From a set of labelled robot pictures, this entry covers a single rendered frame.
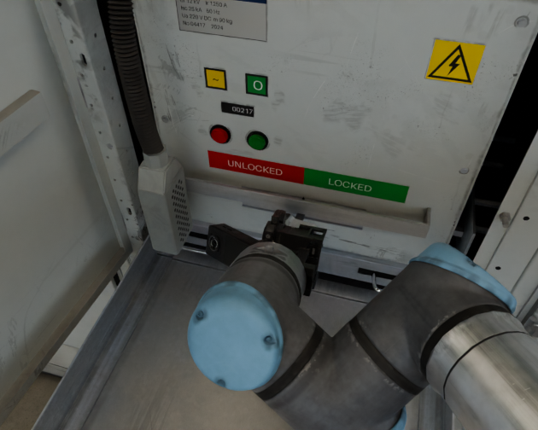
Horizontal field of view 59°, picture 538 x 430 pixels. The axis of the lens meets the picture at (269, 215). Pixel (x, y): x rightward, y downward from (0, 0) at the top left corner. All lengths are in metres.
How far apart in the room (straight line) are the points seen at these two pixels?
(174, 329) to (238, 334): 0.45
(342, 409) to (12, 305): 0.54
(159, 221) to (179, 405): 0.29
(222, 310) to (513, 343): 0.23
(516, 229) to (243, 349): 0.45
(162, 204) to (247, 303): 0.35
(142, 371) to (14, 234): 0.29
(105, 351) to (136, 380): 0.08
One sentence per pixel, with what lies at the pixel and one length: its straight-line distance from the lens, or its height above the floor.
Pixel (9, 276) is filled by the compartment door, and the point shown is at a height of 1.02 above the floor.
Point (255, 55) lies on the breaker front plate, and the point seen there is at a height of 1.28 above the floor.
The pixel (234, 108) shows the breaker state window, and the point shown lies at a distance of 0.72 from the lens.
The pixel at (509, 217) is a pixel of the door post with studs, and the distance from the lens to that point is 0.73.
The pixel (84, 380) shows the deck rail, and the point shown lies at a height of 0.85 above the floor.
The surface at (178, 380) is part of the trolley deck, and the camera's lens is 0.83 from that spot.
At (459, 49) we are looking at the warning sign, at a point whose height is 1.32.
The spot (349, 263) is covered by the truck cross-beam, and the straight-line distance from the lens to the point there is 0.88.
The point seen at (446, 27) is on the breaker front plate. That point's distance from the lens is 0.62.
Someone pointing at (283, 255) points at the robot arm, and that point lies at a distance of 0.54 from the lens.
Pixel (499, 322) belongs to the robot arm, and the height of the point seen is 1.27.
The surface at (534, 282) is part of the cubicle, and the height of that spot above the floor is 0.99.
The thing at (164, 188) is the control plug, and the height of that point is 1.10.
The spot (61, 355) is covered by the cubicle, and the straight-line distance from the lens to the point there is 1.64.
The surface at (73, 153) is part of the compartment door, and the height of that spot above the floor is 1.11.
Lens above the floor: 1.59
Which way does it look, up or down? 46 degrees down
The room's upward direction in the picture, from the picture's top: straight up
